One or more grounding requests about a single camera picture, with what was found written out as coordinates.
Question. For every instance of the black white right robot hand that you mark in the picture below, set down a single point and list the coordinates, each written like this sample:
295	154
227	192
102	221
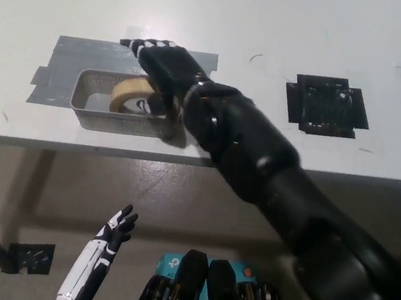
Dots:
171	64

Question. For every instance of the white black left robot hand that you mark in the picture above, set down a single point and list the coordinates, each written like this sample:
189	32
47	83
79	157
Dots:
117	229

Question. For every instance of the beige masking tape roll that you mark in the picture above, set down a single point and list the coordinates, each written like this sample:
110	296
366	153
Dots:
127	90

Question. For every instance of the black tape square patch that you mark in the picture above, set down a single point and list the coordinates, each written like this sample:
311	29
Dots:
324	106

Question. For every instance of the small grey mesh basket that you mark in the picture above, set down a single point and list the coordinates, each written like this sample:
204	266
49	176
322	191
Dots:
115	125

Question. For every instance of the grey duct tape patch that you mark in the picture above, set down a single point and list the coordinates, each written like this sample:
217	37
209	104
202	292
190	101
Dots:
88	54

